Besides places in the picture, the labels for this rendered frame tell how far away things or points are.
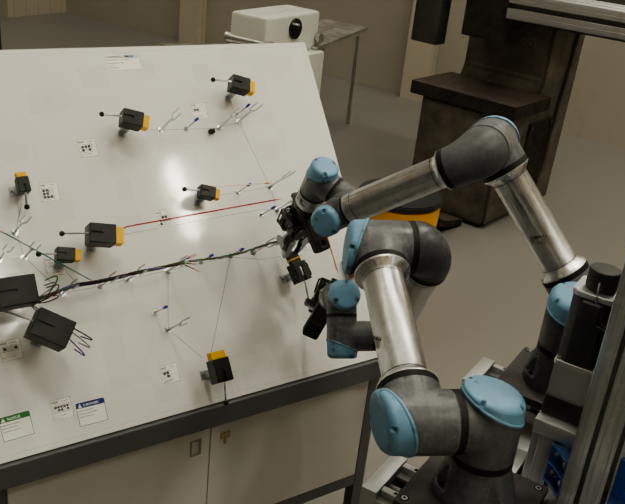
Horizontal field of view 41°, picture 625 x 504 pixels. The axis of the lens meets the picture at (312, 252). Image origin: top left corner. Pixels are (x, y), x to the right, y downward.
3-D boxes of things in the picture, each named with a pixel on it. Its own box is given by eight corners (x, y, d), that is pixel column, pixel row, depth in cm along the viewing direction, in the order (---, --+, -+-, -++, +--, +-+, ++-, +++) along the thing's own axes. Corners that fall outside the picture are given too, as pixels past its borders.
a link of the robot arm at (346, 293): (331, 312, 204) (331, 277, 205) (321, 314, 214) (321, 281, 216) (362, 313, 205) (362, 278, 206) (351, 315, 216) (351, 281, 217)
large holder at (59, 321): (-7, 302, 203) (5, 290, 191) (61, 332, 209) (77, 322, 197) (-19, 327, 200) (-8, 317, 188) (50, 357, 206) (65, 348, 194)
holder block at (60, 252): (31, 249, 210) (37, 242, 204) (68, 251, 215) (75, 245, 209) (30, 267, 209) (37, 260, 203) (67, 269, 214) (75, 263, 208)
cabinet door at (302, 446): (356, 475, 276) (372, 373, 260) (206, 531, 247) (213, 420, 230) (351, 470, 278) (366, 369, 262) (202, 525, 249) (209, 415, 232)
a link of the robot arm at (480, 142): (506, 177, 180) (320, 250, 204) (516, 164, 189) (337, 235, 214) (484, 128, 178) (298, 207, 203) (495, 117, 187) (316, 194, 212)
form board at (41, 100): (-12, 467, 195) (-10, 467, 194) (-100, 55, 207) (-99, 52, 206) (387, 354, 259) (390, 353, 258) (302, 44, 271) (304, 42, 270)
